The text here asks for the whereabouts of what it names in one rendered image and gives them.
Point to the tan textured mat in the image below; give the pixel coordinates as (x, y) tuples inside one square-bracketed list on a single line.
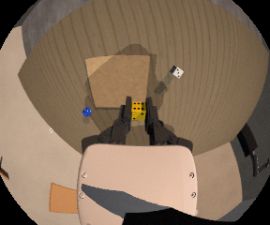
[(114, 77)]

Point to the blue die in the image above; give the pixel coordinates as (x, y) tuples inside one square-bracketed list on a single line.
[(86, 111)]

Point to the yellow die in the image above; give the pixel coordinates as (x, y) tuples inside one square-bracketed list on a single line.
[(138, 111)]

